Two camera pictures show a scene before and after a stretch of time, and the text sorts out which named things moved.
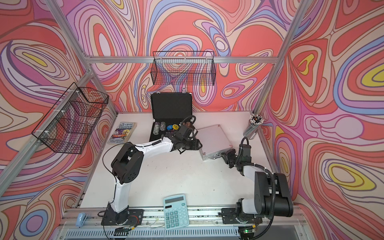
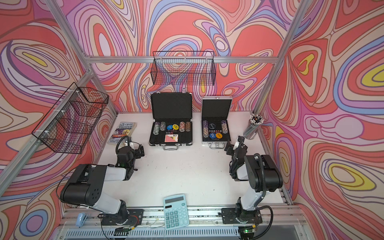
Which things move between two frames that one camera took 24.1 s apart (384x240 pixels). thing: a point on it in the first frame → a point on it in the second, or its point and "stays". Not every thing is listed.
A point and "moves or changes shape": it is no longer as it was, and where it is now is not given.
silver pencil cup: (255, 121) stays
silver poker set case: (214, 141) moves or changes shape
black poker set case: (169, 110) stays
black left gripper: (196, 144) → (137, 152)
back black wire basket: (183, 68) stays
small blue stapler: (81, 219) stays
